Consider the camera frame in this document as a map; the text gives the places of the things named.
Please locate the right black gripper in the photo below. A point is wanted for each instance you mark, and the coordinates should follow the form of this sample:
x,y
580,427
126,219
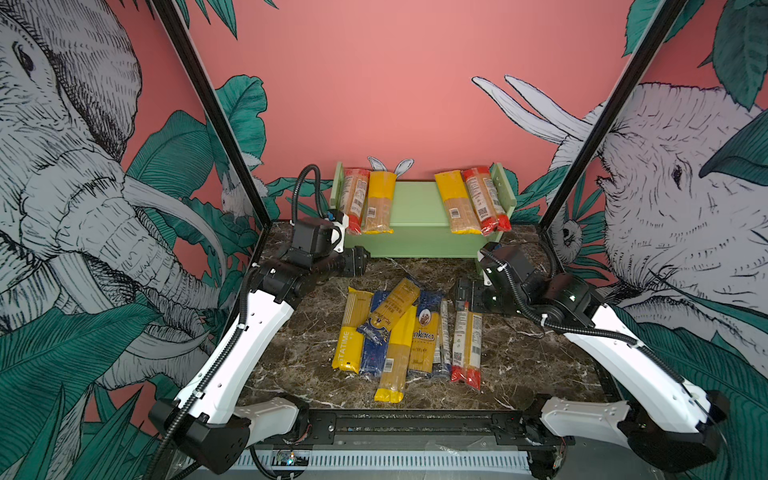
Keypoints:
x,y
477,289

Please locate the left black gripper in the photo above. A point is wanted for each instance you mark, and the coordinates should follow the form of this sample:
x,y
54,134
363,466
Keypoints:
x,y
356,263

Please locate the red spaghetti bag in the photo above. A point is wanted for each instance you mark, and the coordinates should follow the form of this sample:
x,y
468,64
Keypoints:
x,y
355,186
467,347
486,203

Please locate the yellow orange spaghetti bag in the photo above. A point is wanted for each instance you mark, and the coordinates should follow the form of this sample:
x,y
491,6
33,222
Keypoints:
x,y
456,202

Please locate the small yellow pasta bag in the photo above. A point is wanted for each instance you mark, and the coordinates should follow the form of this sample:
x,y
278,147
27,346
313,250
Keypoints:
x,y
395,305

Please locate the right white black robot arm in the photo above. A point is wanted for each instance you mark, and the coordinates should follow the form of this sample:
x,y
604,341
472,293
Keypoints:
x,y
668,421

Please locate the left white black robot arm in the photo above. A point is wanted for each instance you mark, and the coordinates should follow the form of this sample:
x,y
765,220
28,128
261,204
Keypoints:
x,y
203,420

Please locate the green two-tier shelf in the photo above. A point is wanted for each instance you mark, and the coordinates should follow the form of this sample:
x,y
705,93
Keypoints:
x,y
420,223

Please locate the blue clear spaghetti bag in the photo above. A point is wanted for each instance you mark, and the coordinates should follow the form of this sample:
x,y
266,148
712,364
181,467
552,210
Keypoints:
x,y
443,342

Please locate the blue Ankara spaghetti bag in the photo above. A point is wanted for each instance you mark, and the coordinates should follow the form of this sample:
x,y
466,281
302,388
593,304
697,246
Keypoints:
x,y
425,354

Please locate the yellow Tatime spaghetti bag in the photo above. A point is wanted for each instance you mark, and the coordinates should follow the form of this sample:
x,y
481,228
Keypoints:
x,y
349,348

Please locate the blue Barilla spaghetti box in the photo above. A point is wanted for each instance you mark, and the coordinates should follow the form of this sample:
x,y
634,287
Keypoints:
x,y
374,355

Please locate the long yellow spaghetti bag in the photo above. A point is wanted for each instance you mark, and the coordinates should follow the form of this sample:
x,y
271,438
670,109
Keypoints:
x,y
392,382

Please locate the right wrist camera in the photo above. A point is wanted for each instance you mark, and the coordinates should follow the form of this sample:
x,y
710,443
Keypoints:
x,y
483,265

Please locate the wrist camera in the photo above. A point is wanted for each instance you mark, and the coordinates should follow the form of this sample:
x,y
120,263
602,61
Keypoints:
x,y
340,223
483,265

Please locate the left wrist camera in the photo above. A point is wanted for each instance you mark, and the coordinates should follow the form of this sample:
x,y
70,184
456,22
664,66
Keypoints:
x,y
340,223

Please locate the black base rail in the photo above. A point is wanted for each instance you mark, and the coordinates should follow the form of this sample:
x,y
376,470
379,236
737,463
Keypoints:
x,y
506,427

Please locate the white slotted cable duct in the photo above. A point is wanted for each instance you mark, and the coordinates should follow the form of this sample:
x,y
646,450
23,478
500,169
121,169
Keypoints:
x,y
515,462

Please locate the left black frame post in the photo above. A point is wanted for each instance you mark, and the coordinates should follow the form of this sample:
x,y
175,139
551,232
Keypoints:
x,y
170,16

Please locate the black frame post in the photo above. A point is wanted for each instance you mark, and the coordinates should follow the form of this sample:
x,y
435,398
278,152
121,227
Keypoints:
x,y
170,16
653,37

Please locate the right black frame post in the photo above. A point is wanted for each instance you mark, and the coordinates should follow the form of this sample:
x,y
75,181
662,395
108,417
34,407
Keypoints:
x,y
653,37

